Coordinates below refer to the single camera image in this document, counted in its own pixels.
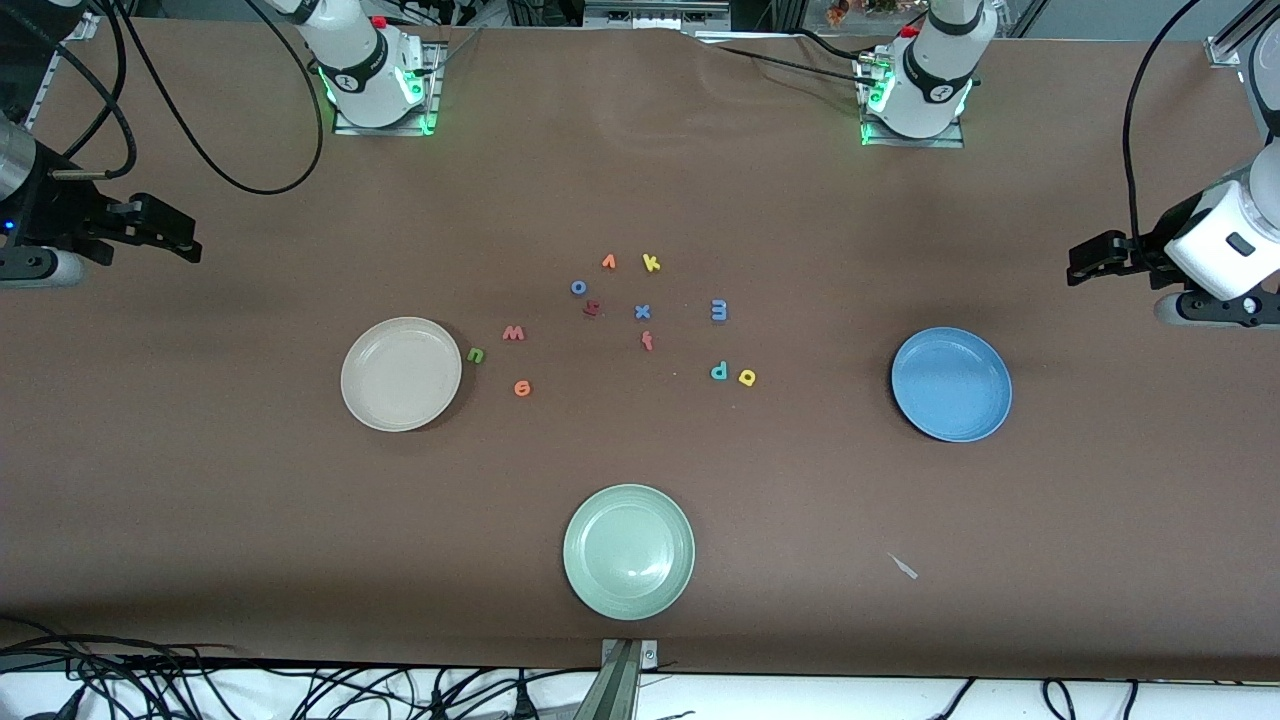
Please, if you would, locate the blue plate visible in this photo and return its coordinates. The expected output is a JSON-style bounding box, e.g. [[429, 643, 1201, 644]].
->
[[891, 327, 1013, 443]]

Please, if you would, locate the brown table cover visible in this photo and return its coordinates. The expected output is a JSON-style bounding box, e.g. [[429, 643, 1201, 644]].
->
[[0, 18, 1280, 681]]

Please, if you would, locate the beige brown plate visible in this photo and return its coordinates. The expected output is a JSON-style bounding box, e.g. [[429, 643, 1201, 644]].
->
[[340, 317, 463, 433]]

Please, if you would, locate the grey metal device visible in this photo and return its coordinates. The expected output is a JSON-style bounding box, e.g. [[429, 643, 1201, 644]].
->
[[585, 0, 731, 31]]

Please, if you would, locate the green plate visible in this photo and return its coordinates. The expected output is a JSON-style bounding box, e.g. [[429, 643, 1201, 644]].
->
[[562, 484, 696, 621]]

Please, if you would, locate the black cable with metal plug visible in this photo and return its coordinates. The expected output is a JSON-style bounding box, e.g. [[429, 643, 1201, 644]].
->
[[48, 0, 138, 181]]

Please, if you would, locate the long black arm cable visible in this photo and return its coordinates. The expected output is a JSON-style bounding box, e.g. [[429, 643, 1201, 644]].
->
[[1122, 0, 1201, 251], [118, 0, 325, 196]]

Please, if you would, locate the aluminium frame profile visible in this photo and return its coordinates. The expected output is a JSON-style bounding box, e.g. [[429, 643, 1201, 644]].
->
[[20, 10, 101, 131], [1205, 0, 1269, 67]]

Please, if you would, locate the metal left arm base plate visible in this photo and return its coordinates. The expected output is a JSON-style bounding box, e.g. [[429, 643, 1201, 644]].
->
[[860, 50, 967, 149]]

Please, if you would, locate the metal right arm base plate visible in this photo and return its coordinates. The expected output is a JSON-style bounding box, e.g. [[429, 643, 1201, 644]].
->
[[333, 42, 442, 137]]

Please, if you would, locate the black cable on table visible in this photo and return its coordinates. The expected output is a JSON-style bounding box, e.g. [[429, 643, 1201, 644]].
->
[[715, 30, 881, 81]]

